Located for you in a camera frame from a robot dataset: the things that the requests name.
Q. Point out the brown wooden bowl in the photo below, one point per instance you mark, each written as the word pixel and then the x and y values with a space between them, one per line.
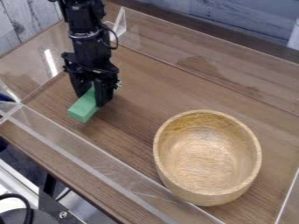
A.
pixel 206 156

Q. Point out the black table leg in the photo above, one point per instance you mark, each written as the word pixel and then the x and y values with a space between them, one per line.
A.
pixel 49 185

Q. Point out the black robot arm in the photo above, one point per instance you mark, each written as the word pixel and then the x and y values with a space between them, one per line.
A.
pixel 82 15

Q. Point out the clear acrylic enclosure wall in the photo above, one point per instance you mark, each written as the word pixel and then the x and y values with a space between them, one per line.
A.
pixel 174 69

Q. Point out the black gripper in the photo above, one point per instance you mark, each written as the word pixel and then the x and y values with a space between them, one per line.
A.
pixel 88 65

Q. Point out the blue object at left edge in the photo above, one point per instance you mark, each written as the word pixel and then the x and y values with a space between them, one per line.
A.
pixel 5 98

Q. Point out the green rectangular block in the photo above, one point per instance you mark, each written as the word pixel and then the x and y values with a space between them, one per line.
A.
pixel 84 108

